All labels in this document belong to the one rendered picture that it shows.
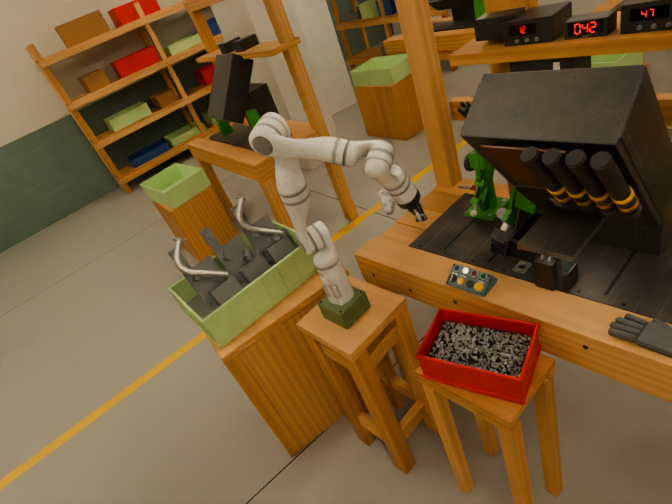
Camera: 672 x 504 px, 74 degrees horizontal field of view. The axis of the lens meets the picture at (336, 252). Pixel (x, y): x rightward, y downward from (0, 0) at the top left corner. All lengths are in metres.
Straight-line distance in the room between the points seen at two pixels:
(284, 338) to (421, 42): 1.37
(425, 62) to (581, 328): 1.18
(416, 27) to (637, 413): 1.86
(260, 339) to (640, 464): 1.61
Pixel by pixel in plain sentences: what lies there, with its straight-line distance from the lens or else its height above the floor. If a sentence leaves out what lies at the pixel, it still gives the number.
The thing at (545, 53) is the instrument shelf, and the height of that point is 1.52.
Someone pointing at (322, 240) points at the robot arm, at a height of 1.22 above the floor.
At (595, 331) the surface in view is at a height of 0.90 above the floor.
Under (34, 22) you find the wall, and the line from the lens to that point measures 7.90.
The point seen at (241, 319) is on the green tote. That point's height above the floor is 0.84.
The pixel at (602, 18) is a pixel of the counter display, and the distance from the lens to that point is 1.56.
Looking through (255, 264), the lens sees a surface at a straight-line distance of 2.15.
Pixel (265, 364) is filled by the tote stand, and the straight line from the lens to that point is 2.07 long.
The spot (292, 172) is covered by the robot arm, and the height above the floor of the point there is 1.50.
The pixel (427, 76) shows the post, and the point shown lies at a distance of 2.03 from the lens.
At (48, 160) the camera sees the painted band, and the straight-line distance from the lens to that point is 7.92.
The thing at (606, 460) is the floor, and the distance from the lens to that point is 2.27.
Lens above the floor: 1.99
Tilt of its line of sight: 33 degrees down
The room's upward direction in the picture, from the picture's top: 23 degrees counter-clockwise
